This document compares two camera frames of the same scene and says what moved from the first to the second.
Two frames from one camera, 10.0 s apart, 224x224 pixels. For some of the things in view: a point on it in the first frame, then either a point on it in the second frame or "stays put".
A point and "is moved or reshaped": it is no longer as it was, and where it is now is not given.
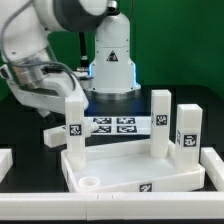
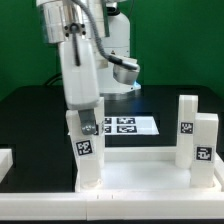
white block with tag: (160, 123) to (188, 106)
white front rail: (111, 206) stays put
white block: (75, 132) to (100, 138)
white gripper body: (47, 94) to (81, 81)
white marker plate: (121, 125) stays put
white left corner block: (6, 162) stays put
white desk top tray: (129, 167) is moved or reshaped
